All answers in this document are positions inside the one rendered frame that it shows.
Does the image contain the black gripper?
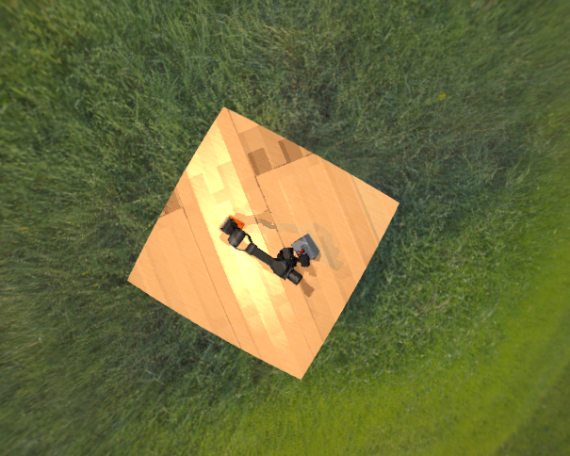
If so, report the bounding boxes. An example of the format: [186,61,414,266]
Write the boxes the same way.
[277,253,310,268]

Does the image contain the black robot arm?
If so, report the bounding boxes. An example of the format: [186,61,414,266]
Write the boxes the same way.
[220,217,303,285]

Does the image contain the grey metal panel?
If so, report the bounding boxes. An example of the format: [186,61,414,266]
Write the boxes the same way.
[291,234,319,260]

